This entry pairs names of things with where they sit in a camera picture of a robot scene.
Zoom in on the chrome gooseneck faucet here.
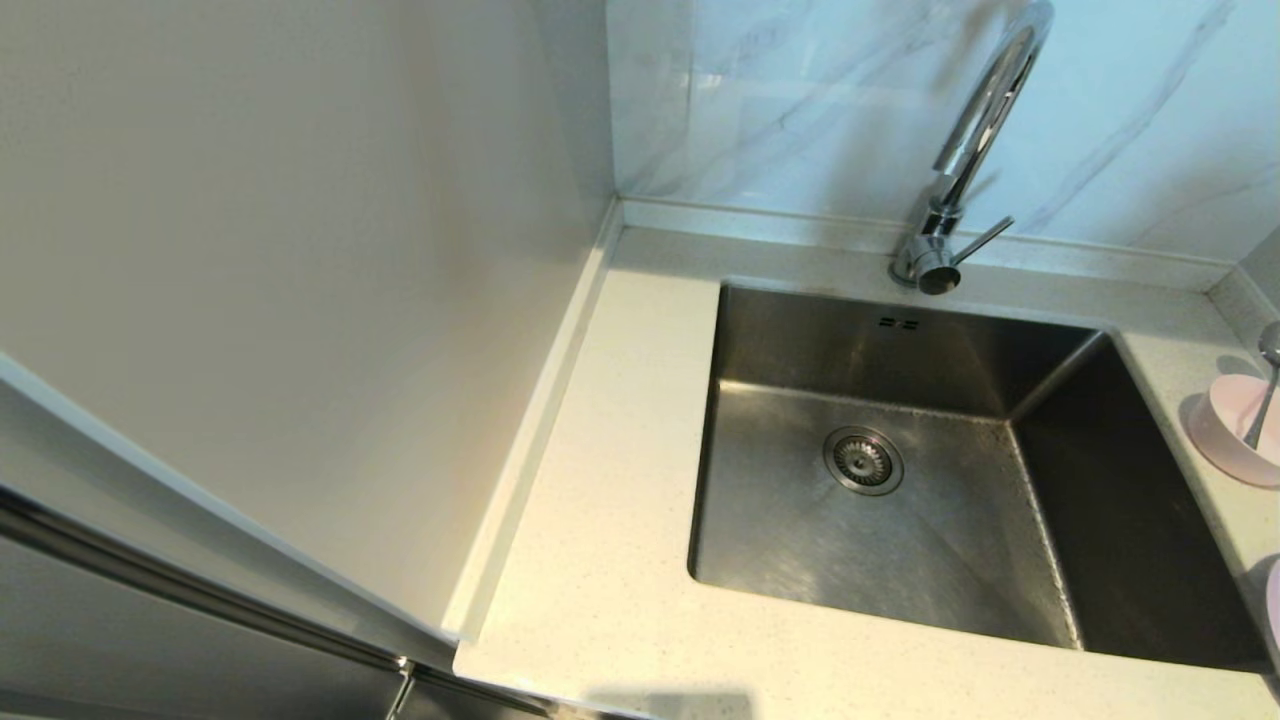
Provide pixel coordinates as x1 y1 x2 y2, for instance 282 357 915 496
892 0 1056 296

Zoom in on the pink bowl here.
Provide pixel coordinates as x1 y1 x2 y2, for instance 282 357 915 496
1186 374 1280 488

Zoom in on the lilac plate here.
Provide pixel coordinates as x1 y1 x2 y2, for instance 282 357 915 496
1264 555 1280 673

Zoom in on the stainless steel sink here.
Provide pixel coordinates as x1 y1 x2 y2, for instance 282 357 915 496
688 280 1276 673

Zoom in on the round metal drain strainer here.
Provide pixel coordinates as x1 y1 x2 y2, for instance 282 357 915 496
823 426 905 497

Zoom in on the white tall cabinet panel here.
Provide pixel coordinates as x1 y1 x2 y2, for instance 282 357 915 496
0 0 616 669

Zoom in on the grey appliance front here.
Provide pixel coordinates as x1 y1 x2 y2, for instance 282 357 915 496
0 485 561 720

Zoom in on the metal spoon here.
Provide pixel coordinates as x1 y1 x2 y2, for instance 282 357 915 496
1243 322 1280 451

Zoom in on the chrome bar handle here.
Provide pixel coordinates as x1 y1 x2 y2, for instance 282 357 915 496
0 488 416 681

